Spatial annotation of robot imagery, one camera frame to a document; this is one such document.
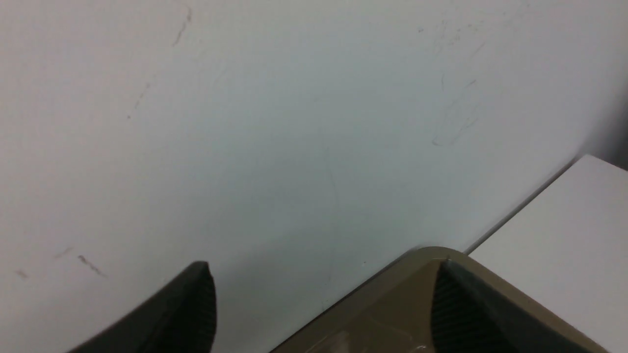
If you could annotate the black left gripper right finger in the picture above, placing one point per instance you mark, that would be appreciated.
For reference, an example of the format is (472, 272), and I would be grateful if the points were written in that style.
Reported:
(469, 316)

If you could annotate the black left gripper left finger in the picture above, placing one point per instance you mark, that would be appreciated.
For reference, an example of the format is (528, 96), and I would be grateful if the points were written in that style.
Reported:
(179, 318)

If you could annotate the taupe plastic rectangular bin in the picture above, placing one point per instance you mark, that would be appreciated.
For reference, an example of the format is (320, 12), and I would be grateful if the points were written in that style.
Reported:
(391, 312)

